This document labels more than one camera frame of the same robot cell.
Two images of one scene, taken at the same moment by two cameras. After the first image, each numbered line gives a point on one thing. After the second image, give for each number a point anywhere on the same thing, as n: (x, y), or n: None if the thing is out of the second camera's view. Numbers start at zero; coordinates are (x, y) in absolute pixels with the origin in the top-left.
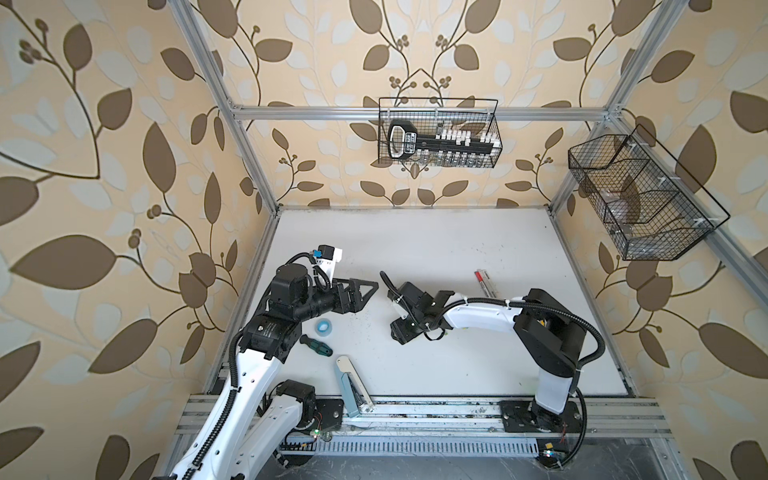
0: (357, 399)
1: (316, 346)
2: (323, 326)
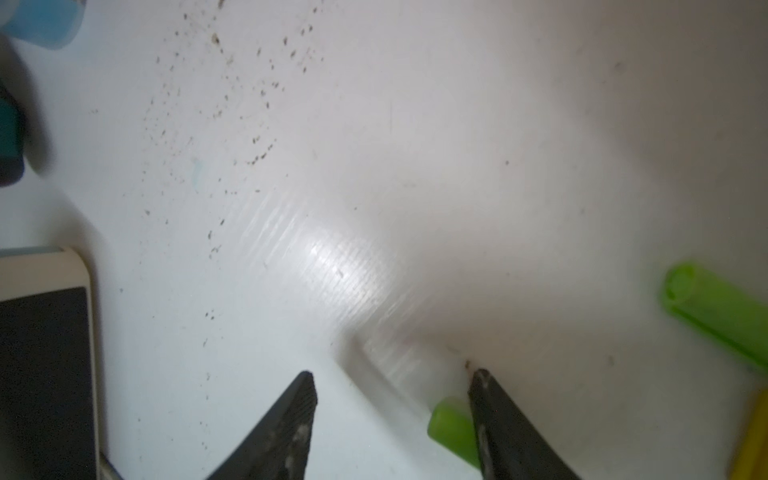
0: (48, 405)
1: (12, 136)
2: (47, 24)
